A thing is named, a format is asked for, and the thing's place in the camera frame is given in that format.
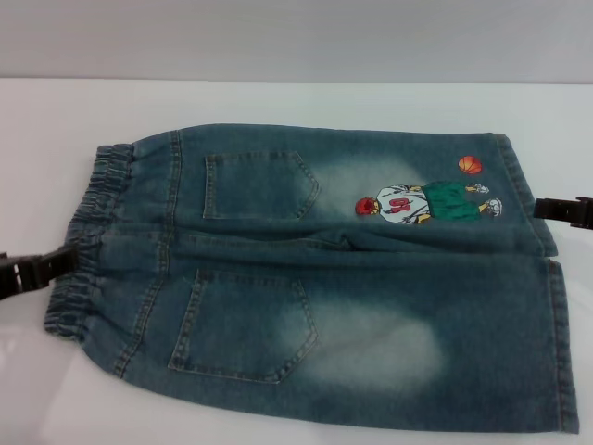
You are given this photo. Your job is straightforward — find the blue denim shorts with embroidery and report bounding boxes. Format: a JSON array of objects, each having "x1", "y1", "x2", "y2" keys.
[{"x1": 44, "y1": 121, "x2": 578, "y2": 445}]

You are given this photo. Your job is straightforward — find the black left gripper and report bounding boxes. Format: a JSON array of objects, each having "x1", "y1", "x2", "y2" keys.
[{"x1": 0, "y1": 245, "x2": 79, "y2": 303}]

